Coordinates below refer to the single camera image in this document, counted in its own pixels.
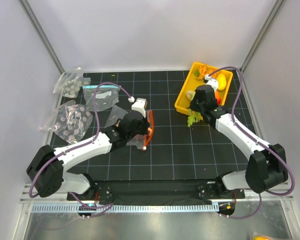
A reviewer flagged green toy leaf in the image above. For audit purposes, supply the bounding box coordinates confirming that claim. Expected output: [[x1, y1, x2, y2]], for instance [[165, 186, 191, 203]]
[[194, 69, 200, 77]]

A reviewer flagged black grid mat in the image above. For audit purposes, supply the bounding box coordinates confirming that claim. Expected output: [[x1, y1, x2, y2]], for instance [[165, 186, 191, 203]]
[[37, 69, 277, 182]]

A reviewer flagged clear bag with pink dots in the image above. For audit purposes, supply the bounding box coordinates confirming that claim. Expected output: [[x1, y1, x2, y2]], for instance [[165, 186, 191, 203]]
[[40, 100, 93, 145]]

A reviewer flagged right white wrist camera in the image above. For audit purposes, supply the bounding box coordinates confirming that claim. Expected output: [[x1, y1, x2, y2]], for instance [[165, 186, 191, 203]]
[[204, 74, 219, 92]]

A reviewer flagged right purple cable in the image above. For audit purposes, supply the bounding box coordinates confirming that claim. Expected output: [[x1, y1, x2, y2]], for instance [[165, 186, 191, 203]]
[[206, 65, 296, 220]]

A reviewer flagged orange zipper clear bag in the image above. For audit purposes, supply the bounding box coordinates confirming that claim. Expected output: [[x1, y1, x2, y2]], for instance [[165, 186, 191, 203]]
[[101, 105, 154, 152]]

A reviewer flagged clear bag with grey discs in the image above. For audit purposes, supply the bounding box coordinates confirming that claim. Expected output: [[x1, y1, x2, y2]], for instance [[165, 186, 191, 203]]
[[53, 67, 91, 99]]

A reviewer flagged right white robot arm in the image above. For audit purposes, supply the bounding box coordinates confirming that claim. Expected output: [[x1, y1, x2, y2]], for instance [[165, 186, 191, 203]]
[[190, 84, 289, 198]]

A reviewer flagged red orange toy mango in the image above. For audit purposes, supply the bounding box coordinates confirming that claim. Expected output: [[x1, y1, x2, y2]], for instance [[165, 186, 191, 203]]
[[214, 91, 222, 106]]

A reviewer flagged blue zipper clear bag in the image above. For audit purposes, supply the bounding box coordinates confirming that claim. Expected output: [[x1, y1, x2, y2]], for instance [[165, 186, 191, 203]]
[[82, 85, 120, 112]]

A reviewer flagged perforated aluminium rail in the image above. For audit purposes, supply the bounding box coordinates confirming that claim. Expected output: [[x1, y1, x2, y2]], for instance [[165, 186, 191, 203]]
[[31, 202, 219, 214]]

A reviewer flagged purple cable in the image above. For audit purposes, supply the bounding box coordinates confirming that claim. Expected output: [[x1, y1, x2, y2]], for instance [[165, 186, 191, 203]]
[[206, 65, 296, 220], [29, 82, 135, 218]]

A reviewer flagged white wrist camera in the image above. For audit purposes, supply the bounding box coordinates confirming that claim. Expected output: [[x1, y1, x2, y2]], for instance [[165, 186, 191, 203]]
[[204, 74, 219, 92], [128, 96, 148, 118]]

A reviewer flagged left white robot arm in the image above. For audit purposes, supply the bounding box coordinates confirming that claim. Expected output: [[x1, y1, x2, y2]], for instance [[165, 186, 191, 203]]
[[26, 110, 154, 200]]

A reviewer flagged yellow plastic tray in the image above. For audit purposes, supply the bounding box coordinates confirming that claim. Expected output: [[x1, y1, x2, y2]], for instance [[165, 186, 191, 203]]
[[174, 62, 234, 116]]

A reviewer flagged yellow toy lemon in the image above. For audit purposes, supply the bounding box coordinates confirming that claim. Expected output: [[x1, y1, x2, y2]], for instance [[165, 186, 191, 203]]
[[216, 73, 227, 92]]

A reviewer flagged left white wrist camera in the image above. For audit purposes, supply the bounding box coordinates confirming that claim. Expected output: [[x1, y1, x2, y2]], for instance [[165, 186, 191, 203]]
[[128, 96, 148, 118]]

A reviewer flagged orange toy shrimp pile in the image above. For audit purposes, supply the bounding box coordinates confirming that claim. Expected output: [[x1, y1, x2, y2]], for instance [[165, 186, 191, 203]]
[[196, 64, 213, 80]]

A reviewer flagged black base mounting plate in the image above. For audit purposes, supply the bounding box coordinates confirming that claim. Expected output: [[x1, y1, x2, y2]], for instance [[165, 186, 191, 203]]
[[76, 179, 245, 206]]

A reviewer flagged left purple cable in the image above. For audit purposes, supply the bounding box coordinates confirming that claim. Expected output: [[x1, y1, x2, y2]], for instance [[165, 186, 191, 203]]
[[29, 82, 135, 218]]

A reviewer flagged toy green onion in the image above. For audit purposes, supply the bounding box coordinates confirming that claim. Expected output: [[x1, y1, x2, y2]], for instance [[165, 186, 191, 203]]
[[184, 89, 203, 128]]

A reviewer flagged yellow object in corner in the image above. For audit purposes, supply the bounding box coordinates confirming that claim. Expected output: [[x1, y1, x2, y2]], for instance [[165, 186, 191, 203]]
[[251, 233, 274, 240]]

